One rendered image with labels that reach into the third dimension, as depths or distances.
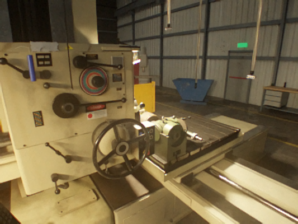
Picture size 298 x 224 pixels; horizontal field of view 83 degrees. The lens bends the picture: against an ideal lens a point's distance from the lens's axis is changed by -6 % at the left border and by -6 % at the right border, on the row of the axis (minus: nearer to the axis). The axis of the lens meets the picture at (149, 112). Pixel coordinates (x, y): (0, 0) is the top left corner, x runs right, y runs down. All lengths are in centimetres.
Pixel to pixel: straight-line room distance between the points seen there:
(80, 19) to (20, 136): 114
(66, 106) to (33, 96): 18
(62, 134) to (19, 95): 31
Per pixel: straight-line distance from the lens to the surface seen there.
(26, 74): 102
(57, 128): 113
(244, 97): 865
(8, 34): 173
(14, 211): 201
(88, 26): 184
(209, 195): 169
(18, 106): 108
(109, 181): 198
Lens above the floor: 182
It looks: 17 degrees down
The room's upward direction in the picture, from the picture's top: straight up
